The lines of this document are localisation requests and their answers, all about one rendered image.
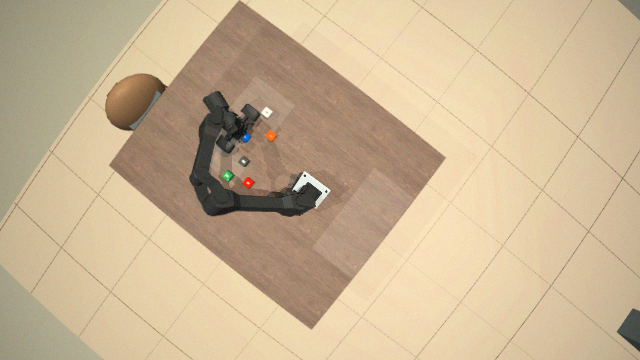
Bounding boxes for green block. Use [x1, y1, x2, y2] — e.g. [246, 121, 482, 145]
[221, 170, 234, 181]

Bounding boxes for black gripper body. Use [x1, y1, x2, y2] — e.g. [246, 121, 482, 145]
[216, 104, 261, 153]

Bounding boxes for red block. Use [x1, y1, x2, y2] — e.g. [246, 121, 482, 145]
[243, 177, 254, 188]

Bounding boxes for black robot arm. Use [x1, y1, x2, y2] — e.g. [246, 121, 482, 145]
[189, 91, 322, 217]

